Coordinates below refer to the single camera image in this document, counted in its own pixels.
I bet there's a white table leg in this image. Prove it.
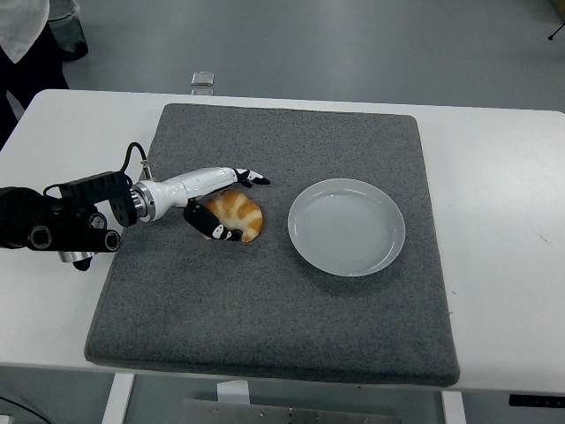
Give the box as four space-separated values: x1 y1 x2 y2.
441 390 467 424
101 373 136 424

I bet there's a grey square mat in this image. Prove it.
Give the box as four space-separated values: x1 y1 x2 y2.
83 102 461 388

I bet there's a black table control panel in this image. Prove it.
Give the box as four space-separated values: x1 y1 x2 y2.
508 393 565 407

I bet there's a golden croissant bread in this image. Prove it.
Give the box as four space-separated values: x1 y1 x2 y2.
200 189 265 243

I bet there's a grey metal plate with screws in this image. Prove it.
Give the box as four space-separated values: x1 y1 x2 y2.
179 398 401 424

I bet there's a black trash bin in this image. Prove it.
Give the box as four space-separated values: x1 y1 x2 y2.
47 0 89 62

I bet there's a person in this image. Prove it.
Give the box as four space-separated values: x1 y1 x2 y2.
0 0 72 151

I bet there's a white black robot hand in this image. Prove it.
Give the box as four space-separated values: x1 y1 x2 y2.
147 165 272 243

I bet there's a white bracket under table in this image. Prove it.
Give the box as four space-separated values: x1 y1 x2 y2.
215 380 252 405

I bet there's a white round plate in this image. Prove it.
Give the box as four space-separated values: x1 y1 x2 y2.
287 178 406 278

